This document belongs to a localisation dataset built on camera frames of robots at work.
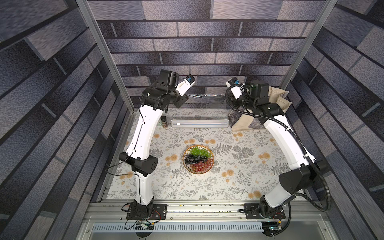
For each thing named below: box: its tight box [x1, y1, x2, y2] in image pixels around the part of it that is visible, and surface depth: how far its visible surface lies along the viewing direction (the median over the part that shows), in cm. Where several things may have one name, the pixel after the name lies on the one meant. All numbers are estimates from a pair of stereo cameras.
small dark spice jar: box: [160, 115, 168, 129], surface depth 105 cm
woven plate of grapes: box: [182, 144, 215, 175], surface depth 89 cm
